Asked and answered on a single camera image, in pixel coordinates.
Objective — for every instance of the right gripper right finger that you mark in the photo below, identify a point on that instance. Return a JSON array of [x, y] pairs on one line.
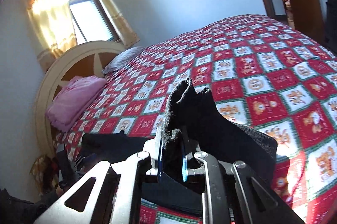
[[231, 193]]

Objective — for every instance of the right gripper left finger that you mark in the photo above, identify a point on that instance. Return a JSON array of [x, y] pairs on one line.
[[109, 193]]

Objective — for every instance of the black pants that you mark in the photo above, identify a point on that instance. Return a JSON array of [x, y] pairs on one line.
[[196, 114]]

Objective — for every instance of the pink folded blanket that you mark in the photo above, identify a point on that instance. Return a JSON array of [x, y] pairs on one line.
[[72, 100]]

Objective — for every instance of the cream round headboard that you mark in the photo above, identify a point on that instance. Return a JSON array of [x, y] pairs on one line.
[[83, 60]]

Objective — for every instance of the grey striped pillow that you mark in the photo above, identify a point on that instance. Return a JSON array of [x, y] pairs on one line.
[[122, 59]]

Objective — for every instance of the red patchwork bed quilt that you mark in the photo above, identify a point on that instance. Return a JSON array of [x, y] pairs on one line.
[[262, 74]]

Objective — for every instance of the window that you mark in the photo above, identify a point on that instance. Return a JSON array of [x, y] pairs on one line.
[[91, 22]]

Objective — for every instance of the yellow curtain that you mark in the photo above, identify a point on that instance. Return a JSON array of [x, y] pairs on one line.
[[51, 22]]

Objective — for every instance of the black suitcase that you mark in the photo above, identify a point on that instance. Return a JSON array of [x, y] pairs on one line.
[[331, 24]]

